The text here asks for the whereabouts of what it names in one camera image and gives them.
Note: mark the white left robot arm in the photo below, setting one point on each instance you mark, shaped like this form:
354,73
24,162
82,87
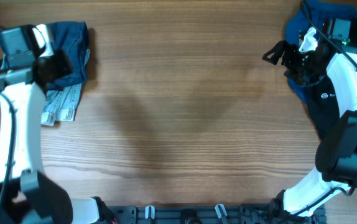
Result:
27,195

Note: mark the light blue denim jeans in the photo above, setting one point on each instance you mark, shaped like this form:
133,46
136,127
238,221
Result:
61,105

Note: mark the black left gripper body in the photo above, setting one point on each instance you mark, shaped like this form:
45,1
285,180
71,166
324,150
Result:
61,63

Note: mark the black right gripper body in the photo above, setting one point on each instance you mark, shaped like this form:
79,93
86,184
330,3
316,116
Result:
300,65

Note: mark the black garment in pile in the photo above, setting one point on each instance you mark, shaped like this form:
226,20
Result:
324,109

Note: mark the dark blue shorts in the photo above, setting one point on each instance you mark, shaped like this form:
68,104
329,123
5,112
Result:
21,50

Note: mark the blue garment in pile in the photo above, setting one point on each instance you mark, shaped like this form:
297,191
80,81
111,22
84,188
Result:
311,13

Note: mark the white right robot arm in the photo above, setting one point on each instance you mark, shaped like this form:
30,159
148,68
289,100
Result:
335,164

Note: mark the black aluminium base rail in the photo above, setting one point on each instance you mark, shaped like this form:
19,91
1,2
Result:
245,214

